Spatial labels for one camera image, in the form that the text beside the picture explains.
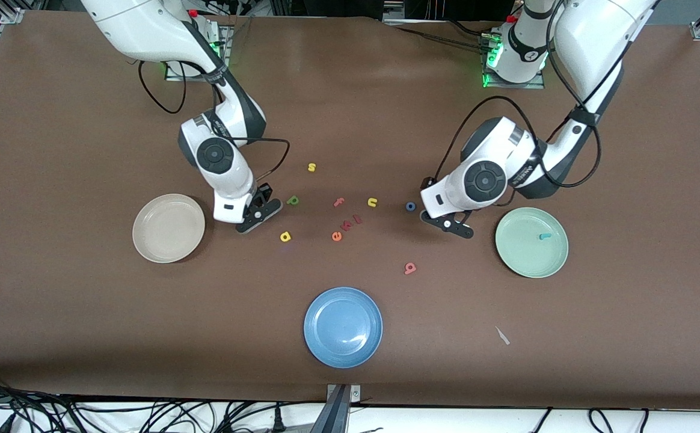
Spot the beige round plate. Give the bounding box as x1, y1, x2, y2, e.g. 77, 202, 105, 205
132, 193, 206, 264

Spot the blue round plate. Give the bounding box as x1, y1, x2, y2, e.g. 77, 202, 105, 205
303, 286, 384, 369

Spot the light green round plate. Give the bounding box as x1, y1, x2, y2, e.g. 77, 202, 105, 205
494, 207, 570, 279

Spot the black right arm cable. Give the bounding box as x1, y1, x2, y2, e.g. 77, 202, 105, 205
138, 60, 291, 181

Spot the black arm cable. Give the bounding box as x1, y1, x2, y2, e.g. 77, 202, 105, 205
138, 60, 291, 181
423, 0, 603, 190

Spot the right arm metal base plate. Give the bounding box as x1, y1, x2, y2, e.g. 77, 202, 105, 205
162, 15, 238, 82

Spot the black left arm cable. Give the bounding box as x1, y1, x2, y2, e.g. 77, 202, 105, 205
423, 0, 603, 190

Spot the grey metal bracket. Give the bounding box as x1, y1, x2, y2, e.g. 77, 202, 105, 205
380, 0, 408, 23

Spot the aluminium frame post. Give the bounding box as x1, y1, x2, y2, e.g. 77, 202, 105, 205
311, 384, 363, 433

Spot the thin black cable on mat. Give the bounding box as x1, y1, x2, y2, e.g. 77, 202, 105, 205
393, 18, 489, 49

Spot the black cable tangle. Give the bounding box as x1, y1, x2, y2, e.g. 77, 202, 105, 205
0, 373, 327, 433

